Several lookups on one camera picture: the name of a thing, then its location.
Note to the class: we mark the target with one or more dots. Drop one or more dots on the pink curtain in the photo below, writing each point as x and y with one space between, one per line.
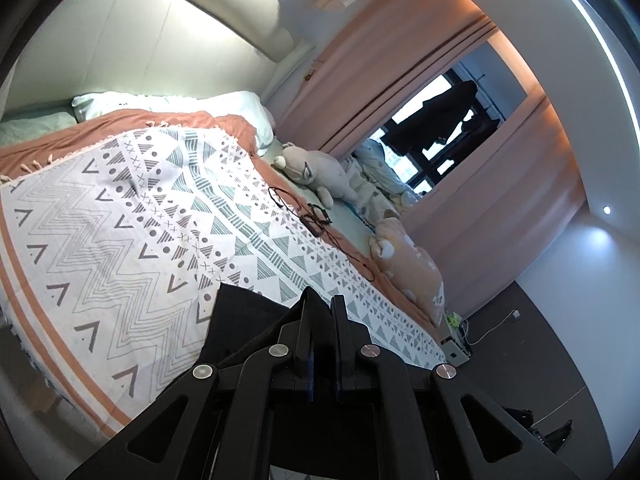
375 70
500 185

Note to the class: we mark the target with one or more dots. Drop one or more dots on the small green object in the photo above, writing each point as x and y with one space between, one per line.
454 320

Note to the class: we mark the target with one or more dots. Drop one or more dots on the ceiling light strip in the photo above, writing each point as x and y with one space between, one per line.
595 25

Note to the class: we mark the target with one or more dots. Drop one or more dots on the dark framed window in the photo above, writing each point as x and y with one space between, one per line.
430 92

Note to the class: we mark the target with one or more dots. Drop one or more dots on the white nightstand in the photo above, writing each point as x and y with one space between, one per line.
455 350

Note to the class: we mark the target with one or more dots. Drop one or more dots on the cream upholstered headboard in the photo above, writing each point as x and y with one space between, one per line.
150 45

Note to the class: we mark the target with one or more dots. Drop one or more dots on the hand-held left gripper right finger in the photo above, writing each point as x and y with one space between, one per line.
345 345

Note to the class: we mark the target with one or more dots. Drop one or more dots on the grey plush toy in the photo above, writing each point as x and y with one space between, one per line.
320 170

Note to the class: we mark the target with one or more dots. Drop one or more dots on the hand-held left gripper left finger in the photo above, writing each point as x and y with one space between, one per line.
305 340

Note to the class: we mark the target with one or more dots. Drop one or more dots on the black jacket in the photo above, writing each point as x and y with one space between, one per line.
240 315

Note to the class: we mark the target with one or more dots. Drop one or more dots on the white pillow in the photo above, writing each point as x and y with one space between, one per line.
200 105

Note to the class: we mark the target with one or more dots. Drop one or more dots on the beige plush pillow toy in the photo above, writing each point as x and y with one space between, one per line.
405 270

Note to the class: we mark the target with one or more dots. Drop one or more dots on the geometric patterned blanket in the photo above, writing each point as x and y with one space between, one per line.
125 240

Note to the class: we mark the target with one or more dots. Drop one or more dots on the floral light quilt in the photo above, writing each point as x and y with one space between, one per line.
380 175

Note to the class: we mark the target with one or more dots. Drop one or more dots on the black hanging coat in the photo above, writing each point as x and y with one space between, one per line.
430 130

